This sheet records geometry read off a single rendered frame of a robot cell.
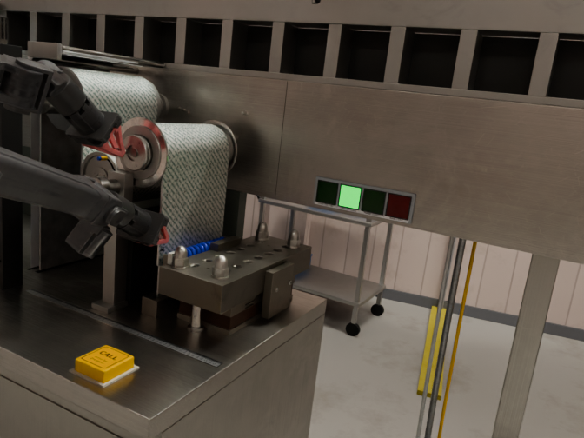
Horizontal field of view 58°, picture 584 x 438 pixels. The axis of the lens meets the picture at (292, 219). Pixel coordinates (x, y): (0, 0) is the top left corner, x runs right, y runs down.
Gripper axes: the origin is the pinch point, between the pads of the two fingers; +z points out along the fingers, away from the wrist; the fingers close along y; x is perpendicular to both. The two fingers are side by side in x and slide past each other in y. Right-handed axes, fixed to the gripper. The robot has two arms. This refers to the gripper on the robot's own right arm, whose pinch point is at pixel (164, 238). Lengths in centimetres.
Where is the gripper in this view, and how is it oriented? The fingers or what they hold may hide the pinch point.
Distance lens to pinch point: 117.4
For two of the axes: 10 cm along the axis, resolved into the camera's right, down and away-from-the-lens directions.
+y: 8.8, 2.0, -4.4
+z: 3.5, 3.6, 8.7
